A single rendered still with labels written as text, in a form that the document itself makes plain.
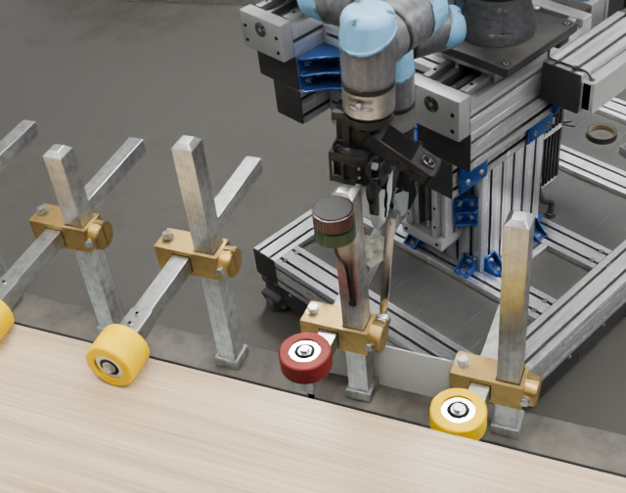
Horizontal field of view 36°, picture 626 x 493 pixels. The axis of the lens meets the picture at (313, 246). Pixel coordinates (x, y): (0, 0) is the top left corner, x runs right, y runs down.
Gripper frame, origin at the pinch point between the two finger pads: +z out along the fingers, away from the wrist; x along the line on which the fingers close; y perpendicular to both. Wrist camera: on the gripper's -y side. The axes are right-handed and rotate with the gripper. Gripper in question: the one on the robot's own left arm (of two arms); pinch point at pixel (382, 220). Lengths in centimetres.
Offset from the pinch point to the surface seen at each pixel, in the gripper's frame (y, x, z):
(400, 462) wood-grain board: -14.4, 33.6, 11.8
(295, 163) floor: 82, -138, 105
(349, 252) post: 1.9, 9.5, -0.8
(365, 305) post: 0.2, 7.8, 11.3
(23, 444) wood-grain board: 37, 48, 14
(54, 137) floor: 179, -129, 110
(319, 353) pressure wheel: 3.3, 19.2, 11.8
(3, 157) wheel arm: 80, -6, 11
